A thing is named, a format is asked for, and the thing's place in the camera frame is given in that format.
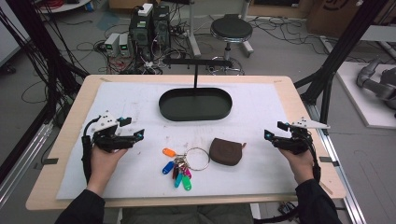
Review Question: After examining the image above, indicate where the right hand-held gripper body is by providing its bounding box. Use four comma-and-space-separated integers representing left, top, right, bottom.
274, 116, 332, 156

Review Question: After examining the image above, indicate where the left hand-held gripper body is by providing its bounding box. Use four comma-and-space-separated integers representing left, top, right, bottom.
92, 110, 138, 154

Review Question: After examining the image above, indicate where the brown zip pouch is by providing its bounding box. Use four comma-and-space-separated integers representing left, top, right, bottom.
208, 137, 248, 167

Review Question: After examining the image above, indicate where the key ring with coloured tags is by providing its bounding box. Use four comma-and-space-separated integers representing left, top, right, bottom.
162, 147, 212, 192

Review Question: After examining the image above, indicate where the black oval tray with hanger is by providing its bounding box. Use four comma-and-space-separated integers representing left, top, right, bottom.
158, 58, 233, 122

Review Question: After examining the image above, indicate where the person's right hand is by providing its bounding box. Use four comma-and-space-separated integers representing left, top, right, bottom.
277, 147, 316, 186

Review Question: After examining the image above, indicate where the person's left hand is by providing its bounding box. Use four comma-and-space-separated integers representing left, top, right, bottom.
86, 144, 129, 198

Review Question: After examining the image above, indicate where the light wooden table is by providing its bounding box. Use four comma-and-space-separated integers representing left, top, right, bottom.
25, 74, 347, 212

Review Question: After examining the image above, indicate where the black tape strip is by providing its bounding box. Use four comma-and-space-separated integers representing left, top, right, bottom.
318, 156, 341, 168
33, 157, 60, 171

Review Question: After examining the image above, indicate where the white table mat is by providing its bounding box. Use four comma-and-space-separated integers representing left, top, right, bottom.
55, 81, 299, 201

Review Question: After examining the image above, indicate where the white floor board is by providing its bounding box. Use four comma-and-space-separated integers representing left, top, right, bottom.
335, 60, 396, 131

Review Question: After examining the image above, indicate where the white power supply unit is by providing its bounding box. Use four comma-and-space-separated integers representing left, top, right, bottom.
103, 32, 121, 58
118, 32, 133, 58

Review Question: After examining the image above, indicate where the black computer tower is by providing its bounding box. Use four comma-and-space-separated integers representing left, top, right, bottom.
128, 11, 154, 62
151, 4, 172, 49

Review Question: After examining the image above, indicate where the black round stool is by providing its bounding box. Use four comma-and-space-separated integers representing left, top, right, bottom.
208, 13, 255, 77

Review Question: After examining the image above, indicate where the white table leg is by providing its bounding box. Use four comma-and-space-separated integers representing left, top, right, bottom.
185, 0, 203, 59

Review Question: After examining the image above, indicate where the small white box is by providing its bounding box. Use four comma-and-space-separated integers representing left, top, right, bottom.
136, 2, 154, 18

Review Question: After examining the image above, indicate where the cardboard box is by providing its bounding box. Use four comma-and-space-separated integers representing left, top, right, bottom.
305, 0, 379, 39

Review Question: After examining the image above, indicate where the left hand-held gripper cable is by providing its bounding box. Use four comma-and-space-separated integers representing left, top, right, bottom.
80, 115, 101, 185

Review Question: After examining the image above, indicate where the aluminium rail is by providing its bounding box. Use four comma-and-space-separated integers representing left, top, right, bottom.
303, 101, 368, 224
0, 119, 55, 209

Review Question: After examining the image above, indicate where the black metal frame stand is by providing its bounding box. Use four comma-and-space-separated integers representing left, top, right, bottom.
293, 0, 390, 125
0, 0, 90, 185

